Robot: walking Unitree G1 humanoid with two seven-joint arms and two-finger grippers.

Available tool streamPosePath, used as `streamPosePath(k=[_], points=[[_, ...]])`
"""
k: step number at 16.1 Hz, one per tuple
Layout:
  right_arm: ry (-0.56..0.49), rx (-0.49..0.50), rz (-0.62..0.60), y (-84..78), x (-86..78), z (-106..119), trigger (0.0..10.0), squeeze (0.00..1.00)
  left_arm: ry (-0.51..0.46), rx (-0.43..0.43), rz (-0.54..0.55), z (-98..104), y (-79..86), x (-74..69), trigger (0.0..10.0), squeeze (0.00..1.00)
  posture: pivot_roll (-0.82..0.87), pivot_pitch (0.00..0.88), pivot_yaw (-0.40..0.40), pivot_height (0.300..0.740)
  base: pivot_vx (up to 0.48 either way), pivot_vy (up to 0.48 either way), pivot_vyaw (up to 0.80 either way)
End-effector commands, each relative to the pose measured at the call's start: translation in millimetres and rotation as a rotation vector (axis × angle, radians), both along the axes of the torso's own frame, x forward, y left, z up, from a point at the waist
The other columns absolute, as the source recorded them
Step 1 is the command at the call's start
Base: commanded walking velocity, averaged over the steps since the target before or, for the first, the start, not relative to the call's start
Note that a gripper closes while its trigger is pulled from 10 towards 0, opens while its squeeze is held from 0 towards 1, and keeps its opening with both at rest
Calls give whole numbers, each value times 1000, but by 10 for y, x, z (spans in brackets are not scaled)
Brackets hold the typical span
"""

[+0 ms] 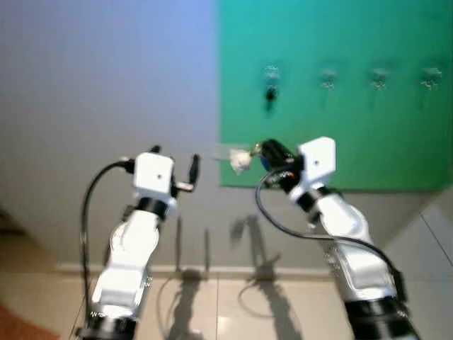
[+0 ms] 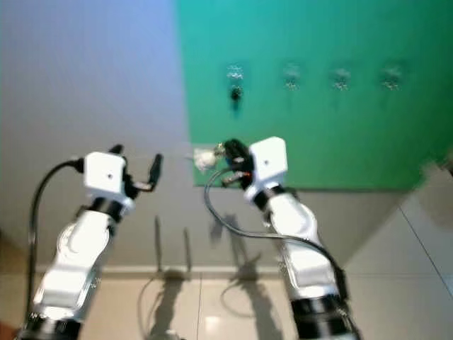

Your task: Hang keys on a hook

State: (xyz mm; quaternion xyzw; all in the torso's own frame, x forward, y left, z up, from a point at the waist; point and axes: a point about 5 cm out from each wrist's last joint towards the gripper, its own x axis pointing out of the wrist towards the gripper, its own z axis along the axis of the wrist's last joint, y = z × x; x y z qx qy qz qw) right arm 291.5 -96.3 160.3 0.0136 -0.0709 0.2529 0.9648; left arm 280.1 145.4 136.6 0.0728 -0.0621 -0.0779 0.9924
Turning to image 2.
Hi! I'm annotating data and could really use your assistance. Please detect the keys with white tag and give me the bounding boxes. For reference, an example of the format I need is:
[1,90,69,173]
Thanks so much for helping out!
[190,142,226,173]

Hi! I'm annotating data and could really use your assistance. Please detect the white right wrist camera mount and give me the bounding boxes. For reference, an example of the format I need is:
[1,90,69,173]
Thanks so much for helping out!
[246,136,289,193]

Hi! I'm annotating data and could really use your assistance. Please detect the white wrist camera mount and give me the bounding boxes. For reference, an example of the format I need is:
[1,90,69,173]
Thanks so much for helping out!
[246,136,289,193]
[83,152,128,200]

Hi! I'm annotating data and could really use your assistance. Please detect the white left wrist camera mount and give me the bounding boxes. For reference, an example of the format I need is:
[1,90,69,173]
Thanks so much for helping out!
[83,152,128,200]

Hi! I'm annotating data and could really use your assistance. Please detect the green wall board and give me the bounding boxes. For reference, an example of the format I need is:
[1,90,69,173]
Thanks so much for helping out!
[176,0,453,191]

